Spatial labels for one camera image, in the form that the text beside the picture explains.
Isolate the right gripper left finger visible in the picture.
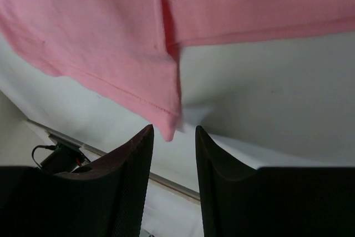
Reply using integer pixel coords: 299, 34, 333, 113
1, 125, 154, 236

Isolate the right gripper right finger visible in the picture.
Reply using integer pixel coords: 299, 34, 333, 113
195, 126, 354, 236

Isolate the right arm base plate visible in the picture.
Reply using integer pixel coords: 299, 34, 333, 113
31, 143, 91, 174

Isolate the light pink t shirt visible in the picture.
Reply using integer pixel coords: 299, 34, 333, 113
1, 0, 354, 141

